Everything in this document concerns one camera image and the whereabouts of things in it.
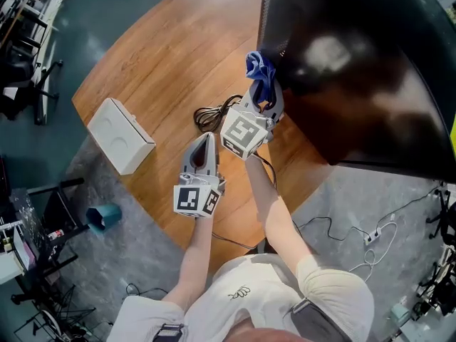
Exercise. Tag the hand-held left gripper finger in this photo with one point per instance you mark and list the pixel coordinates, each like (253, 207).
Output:
(214, 159)
(187, 160)

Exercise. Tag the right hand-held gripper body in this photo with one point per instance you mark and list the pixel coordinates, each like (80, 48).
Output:
(242, 132)

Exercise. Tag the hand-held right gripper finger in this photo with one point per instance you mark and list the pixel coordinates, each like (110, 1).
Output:
(248, 102)
(279, 105)

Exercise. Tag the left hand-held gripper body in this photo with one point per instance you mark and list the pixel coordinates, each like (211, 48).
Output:
(190, 201)

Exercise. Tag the blue cleaning cloth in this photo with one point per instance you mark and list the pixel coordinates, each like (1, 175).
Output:
(258, 66)

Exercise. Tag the large black monitor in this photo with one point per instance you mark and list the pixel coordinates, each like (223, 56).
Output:
(356, 20)

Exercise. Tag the person's right forearm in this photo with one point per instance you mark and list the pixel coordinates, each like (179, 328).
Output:
(276, 208)

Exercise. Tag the person's left forearm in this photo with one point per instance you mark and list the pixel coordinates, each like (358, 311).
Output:
(194, 262)

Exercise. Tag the white cardboard box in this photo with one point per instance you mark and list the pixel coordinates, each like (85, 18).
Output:
(119, 135)

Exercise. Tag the teal waste bin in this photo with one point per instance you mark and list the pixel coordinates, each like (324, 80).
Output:
(107, 217)

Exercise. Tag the white t-shirt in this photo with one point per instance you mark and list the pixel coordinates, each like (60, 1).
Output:
(249, 298)

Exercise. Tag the black metal side table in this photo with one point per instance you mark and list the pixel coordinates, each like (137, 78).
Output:
(53, 212)

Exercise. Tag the white power strip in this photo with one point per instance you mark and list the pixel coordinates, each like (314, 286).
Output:
(373, 236)

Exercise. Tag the black office chair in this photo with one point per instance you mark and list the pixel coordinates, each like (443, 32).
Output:
(18, 70)

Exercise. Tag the black swivel chair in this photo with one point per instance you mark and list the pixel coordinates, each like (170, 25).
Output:
(449, 219)

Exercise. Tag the small teal box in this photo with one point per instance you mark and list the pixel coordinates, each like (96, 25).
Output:
(399, 313)

